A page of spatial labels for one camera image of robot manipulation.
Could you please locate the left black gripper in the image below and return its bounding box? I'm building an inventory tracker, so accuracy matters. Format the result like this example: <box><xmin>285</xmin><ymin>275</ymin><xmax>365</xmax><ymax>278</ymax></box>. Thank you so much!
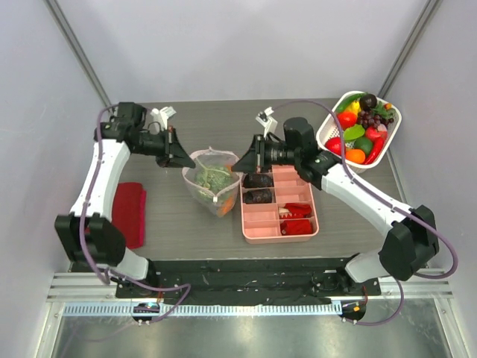
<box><xmin>133</xmin><ymin>125</ymin><xmax>196</xmax><ymax>169</ymax></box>

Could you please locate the clear pink zip bag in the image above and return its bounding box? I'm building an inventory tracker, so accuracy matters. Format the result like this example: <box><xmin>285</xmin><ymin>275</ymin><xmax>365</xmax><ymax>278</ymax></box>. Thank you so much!
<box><xmin>182</xmin><ymin>147</ymin><xmax>241</xmax><ymax>217</ymax></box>

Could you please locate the orange papaya slice toy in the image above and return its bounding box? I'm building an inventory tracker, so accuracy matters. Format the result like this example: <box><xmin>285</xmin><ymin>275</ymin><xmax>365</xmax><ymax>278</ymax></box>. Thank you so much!
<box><xmin>217</xmin><ymin>196</ymin><xmax>236</xmax><ymax>217</ymax></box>

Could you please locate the green chili pepper toy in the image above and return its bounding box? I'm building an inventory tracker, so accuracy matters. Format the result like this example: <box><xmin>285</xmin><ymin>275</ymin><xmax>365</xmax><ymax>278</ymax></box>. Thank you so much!
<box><xmin>334</xmin><ymin>92</ymin><xmax>366</xmax><ymax>113</ymax></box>

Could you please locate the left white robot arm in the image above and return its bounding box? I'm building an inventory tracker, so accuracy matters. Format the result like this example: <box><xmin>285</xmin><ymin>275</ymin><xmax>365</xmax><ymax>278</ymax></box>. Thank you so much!
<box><xmin>54</xmin><ymin>102</ymin><xmax>195</xmax><ymax>298</ymax></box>

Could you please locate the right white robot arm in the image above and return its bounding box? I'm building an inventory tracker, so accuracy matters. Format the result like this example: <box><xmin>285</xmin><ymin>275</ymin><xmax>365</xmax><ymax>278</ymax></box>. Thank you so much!
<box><xmin>232</xmin><ymin>117</ymin><xmax>439</xmax><ymax>295</ymax></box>

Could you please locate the dark rolled sock middle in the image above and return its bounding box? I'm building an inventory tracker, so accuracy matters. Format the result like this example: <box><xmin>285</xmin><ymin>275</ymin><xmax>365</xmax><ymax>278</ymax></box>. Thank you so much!
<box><xmin>243</xmin><ymin>173</ymin><xmax>274</xmax><ymax>189</ymax></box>

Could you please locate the dark rolled sock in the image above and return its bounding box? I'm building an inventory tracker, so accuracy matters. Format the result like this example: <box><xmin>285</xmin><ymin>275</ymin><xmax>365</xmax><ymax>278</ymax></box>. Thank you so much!
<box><xmin>242</xmin><ymin>189</ymin><xmax>274</xmax><ymax>204</ymax></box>
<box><xmin>243</xmin><ymin>173</ymin><xmax>274</xmax><ymax>189</ymax></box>

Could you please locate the dark rolled sock lower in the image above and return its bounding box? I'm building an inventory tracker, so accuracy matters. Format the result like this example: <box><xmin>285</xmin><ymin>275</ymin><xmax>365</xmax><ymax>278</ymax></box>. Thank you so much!
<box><xmin>242</xmin><ymin>189</ymin><xmax>274</xmax><ymax>204</ymax></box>

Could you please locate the red white rolled sock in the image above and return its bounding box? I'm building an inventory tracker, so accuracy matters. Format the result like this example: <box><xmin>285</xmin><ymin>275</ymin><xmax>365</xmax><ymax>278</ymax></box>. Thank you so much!
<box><xmin>278</xmin><ymin>203</ymin><xmax>313</xmax><ymax>219</ymax></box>

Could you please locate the pink compartment tray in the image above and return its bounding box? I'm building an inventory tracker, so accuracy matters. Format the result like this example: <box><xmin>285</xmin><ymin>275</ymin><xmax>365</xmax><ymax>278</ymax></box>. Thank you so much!
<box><xmin>239</xmin><ymin>166</ymin><xmax>319</xmax><ymax>244</ymax></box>

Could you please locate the red folded cloth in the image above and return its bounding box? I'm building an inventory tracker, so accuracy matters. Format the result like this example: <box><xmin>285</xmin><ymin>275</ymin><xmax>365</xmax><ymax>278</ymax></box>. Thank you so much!
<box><xmin>112</xmin><ymin>182</ymin><xmax>147</xmax><ymax>250</ymax></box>

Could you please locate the red tomato toy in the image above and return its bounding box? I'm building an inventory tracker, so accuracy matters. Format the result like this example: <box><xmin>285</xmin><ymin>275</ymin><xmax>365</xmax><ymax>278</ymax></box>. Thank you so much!
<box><xmin>337</xmin><ymin>110</ymin><xmax>358</xmax><ymax>130</ymax></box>

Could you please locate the orange tangerine toy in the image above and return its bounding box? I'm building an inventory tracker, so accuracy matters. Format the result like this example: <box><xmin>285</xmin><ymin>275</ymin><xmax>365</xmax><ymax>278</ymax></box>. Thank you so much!
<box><xmin>345</xmin><ymin>148</ymin><xmax>366</xmax><ymax>164</ymax></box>

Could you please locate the green leaf toy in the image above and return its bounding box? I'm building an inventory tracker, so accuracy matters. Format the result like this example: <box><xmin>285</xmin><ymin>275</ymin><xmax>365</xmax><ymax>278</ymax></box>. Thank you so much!
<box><xmin>343</xmin><ymin>124</ymin><xmax>365</xmax><ymax>142</ymax></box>

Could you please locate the green lime toy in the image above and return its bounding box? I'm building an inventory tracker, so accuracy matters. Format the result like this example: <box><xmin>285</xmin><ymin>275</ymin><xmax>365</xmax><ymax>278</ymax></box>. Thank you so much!
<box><xmin>353</xmin><ymin>136</ymin><xmax>373</xmax><ymax>157</ymax></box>

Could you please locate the yellow pepper toy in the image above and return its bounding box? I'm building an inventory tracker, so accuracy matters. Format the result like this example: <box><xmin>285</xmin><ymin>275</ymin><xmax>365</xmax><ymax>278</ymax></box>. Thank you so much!
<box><xmin>345</xmin><ymin>100</ymin><xmax>361</xmax><ymax>116</ymax></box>

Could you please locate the purple grapes toy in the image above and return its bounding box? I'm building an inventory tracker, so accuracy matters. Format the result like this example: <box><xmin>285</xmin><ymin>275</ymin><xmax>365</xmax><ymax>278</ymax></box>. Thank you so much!
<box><xmin>356</xmin><ymin>110</ymin><xmax>395</xmax><ymax>129</ymax></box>

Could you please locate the white fruit basket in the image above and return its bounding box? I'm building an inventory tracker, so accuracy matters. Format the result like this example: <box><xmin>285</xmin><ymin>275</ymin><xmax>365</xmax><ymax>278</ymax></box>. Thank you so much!
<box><xmin>316</xmin><ymin>91</ymin><xmax>402</xmax><ymax>174</ymax></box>

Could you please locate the red chili pepper toy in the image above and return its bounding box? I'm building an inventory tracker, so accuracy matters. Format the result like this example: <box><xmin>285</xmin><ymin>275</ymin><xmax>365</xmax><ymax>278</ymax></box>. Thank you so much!
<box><xmin>364</xmin><ymin>137</ymin><xmax>385</xmax><ymax>165</ymax></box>

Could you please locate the dark avocado toy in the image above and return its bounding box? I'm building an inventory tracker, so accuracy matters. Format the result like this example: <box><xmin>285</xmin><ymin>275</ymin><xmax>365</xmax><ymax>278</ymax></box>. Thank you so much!
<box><xmin>359</xmin><ymin>93</ymin><xmax>378</xmax><ymax>111</ymax></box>

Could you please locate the pink red apple toy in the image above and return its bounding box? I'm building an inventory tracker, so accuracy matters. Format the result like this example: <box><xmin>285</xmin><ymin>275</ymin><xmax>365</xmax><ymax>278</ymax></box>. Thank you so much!
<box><xmin>364</xmin><ymin>126</ymin><xmax>388</xmax><ymax>142</ymax></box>

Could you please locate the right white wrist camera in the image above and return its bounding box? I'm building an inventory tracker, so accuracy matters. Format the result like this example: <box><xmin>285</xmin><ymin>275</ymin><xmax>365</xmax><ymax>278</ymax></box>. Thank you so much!
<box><xmin>256</xmin><ymin>107</ymin><xmax>278</xmax><ymax>137</ymax></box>

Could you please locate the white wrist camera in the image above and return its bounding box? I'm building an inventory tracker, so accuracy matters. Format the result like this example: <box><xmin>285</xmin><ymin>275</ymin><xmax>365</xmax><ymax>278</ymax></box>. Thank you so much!
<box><xmin>256</xmin><ymin>107</ymin><xmax>278</xmax><ymax>137</ymax></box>
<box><xmin>151</xmin><ymin>106</ymin><xmax>177</xmax><ymax>132</ymax></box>

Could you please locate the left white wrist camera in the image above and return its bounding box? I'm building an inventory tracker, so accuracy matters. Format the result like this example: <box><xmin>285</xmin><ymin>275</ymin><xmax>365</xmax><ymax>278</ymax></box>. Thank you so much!
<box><xmin>151</xmin><ymin>106</ymin><xmax>177</xmax><ymax>132</ymax></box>

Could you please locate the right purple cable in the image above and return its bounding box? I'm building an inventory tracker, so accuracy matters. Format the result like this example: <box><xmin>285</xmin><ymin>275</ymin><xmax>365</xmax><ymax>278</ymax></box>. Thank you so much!
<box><xmin>271</xmin><ymin>99</ymin><xmax>459</xmax><ymax>326</ymax></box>

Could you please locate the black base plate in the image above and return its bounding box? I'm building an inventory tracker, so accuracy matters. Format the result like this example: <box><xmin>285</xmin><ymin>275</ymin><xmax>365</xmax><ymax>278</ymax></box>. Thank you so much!
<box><xmin>70</xmin><ymin>259</ymin><xmax>381</xmax><ymax>305</ymax></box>

